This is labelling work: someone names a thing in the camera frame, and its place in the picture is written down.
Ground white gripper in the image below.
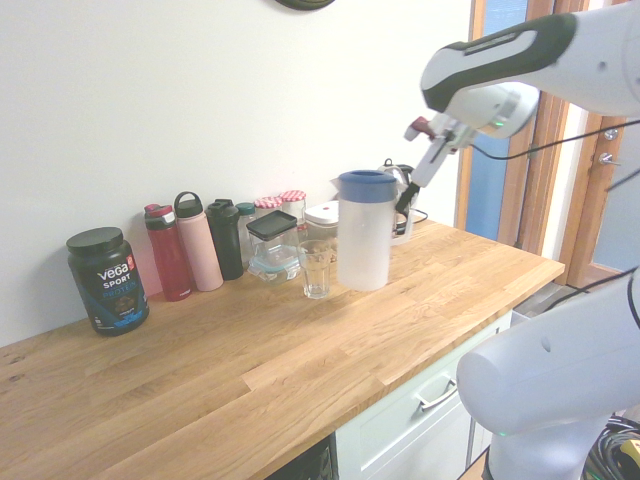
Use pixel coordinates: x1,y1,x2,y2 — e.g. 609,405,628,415
394,130,460,214

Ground translucent pitcher with blue lid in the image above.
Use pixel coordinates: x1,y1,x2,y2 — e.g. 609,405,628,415
330,169,416,293

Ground pink water bottle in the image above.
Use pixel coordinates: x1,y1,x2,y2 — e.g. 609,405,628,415
173,191,225,293

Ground red water bottle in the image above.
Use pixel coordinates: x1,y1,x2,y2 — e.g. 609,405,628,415
143,203,194,303

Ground chrome electric kettle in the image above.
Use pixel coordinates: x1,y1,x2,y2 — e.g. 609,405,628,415
377,158,419,237

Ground cereal container white lid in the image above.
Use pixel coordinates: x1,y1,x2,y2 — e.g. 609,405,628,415
303,203,342,264

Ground glass jar red gingham lid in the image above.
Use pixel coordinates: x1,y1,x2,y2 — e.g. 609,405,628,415
253,196,285,221
278,189,308,241

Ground clear drinking glass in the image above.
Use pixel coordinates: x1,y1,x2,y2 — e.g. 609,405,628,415
297,239,335,300

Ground clear container black lid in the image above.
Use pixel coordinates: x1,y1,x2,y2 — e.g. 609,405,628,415
245,209,300,266

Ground glass container teal lid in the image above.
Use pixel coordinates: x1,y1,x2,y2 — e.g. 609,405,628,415
248,254,305,286

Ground black shaker bottle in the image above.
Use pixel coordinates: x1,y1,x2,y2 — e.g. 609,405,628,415
205,198,245,282

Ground white drawer front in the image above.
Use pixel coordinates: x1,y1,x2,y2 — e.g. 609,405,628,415
334,309,514,480

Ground dark dishwasher front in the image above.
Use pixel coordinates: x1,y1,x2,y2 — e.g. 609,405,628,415
264,432,339,480

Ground black Vega protein tub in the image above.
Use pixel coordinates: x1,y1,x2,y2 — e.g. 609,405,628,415
66,227,151,337

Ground red white wrist camera mount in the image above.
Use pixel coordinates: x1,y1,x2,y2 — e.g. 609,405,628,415
403,115,444,145

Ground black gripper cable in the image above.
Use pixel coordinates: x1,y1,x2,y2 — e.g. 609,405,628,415
469,117,640,161

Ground metal drawer handle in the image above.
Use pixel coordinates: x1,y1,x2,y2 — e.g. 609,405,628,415
413,374,459,412

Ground black round wall clock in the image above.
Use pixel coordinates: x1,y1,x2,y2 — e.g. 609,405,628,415
273,0,339,11

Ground bundle of floor cables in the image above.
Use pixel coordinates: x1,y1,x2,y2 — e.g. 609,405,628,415
584,414,640,480

